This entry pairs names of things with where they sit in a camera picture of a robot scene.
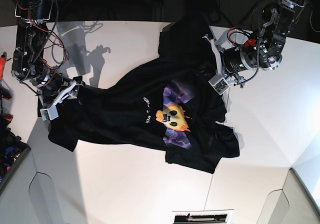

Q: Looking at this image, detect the black printed t-shirt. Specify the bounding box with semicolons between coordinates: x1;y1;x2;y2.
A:
48;13;240;174

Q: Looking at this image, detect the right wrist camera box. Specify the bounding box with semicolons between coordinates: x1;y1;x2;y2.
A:
40;106;59;121

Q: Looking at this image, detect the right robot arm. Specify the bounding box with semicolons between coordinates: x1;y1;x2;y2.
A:
11;0;85;108

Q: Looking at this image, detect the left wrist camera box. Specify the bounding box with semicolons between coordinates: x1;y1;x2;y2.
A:
208;74;230;96

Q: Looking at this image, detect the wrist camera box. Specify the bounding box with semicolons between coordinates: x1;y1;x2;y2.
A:
40;106;59;121
208;74;230;96

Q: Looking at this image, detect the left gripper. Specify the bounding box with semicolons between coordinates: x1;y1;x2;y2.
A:
202;34;247;88

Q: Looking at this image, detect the black white label plate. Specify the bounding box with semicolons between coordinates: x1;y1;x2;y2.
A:
172;209;234;224

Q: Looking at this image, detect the grey cable bundle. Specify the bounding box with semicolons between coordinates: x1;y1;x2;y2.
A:
308;1;320;32

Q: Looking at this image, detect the orange handled tool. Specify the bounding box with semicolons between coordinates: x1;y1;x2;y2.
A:
0;51;13;102

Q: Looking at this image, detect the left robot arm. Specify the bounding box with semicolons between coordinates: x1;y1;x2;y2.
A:
203;0;306;95

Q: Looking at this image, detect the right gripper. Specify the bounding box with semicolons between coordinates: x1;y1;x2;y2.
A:
38;75;86;109

